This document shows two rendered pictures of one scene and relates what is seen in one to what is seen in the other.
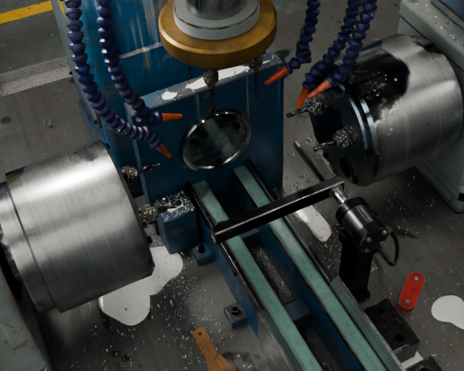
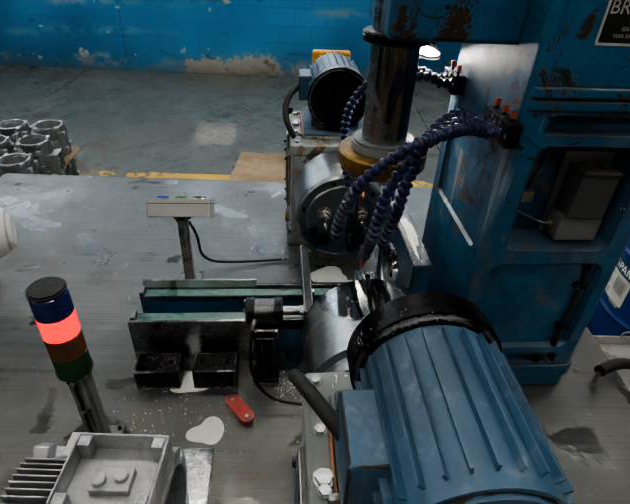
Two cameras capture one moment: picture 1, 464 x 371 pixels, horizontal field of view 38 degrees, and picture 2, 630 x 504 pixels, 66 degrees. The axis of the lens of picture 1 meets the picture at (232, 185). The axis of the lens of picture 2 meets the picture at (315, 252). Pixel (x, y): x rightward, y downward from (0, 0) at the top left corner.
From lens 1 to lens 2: 1.40 m
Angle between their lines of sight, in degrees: 74
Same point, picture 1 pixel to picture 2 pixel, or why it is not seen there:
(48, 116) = not seen: hidden behind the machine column
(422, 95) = (330, 332)
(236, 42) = (345, 146)
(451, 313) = (206, 428)
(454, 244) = (264, 474)
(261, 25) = (357, 156)
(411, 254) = (274, 433)
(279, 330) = (240, 288)
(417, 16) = not seen: hidden behind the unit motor
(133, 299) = (326, 278)
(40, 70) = not seen: outside the picture
